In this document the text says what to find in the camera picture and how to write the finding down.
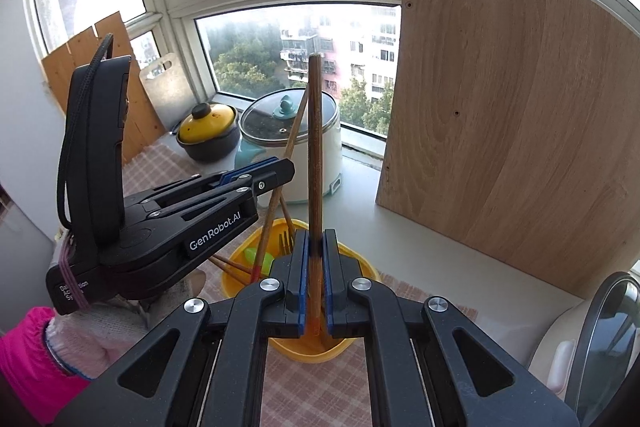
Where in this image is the white teal cooking pot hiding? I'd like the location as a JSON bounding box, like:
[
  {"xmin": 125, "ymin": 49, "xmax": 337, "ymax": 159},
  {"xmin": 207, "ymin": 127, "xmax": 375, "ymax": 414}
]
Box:
[{"xmin": 235, "ymin": 88, "xmax": 343, "ymax": 205}]

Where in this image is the pink plaid cloth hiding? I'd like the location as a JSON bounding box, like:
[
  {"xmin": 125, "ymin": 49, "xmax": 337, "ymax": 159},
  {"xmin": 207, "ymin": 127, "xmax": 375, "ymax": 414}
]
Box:
[{"xmin": 122, "ymin": 142, "xmax": 481, "ymax": 427}]

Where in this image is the person's left hand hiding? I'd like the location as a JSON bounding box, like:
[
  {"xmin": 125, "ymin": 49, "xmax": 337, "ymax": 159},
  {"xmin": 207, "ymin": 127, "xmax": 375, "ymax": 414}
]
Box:
[{"xmin": 45, "ymin": 267, "xmax": 208, "ymax": 380}]

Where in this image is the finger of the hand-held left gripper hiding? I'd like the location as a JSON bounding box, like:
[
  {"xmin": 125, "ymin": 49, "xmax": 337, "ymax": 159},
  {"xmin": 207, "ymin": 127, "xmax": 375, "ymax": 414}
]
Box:
[
  {"xmin": 145, "ymin": 159, "xmax": 296, "ymax": 220},
  {"xmin": 127, "ymin": 157, "xmax": 283, "ymax": 210}
]

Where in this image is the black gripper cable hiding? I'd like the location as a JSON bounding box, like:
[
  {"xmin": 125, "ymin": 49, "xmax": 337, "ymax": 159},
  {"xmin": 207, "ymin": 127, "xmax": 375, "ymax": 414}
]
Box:
[{"xmin": 56, "ymin": 34, "xmax": 115, "ymax": 233}]

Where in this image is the yellow plastic container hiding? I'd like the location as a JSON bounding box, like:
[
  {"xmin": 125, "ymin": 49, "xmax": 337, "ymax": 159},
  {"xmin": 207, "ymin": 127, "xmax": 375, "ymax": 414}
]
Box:
[{"xmin": 221, "ymin": 218, "xmax": 378, "ymax": 365}]

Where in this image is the white cutting board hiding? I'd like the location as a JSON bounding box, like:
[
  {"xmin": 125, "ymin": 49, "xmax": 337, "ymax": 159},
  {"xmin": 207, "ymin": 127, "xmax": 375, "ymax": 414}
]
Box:
[{"xmin": 138, "ymin": 53, "xmax": 197, "ymax": 135}]

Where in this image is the floral white rice cooker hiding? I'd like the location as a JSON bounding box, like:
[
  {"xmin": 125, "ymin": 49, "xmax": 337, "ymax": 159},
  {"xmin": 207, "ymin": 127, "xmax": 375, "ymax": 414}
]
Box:
[{"xmin": 527, "ymin": 271, "xmax": 640, "ymax": 427}]

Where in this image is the metal fork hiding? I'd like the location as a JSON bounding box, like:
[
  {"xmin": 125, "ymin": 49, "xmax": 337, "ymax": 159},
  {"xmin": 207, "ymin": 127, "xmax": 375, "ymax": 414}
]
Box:
[{"xmin": 277, "ymin": 229, "xmax": 296, "ymax": 258}]

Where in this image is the pine plank board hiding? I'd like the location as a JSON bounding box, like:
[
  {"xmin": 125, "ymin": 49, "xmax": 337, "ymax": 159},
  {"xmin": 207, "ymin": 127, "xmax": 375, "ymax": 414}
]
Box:
[{"xmin": 41, "ymin": 11, "xmax": 166, "ymax": 165}]

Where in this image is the black clay pot yellow lid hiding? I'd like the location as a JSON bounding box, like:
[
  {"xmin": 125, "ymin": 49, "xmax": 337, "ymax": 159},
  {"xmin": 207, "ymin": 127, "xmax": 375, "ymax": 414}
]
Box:
[{"xmin": 176, "ymin": 103, "xmax": 242, "ymax": 164}]

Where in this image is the green plastic spoon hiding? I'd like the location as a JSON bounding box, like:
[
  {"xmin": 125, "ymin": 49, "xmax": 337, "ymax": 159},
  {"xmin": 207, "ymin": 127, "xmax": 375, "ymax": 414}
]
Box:
[{"xmin": 243, "ymin": 247, "xmax": 276, "ymax": 275}]

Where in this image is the large light wood board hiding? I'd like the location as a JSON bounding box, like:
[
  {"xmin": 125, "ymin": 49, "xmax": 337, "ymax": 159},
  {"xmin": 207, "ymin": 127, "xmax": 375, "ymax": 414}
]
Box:
[{"xmin": 375, "ymin": 0, "xmax": 640, "ymax": 303}]

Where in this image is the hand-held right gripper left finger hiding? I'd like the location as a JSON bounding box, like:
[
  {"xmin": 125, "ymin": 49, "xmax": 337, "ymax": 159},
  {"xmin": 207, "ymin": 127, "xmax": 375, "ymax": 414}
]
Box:
[{"xmin": 52, "ymin": 229, "xmax": 311, "ymax": 427}]

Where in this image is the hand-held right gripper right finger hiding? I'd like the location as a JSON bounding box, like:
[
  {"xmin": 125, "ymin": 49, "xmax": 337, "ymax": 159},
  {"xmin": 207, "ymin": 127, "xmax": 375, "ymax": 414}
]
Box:
[{"xmin": 320, "ymin": 229, "xmax": 581, "ymax": 427}]

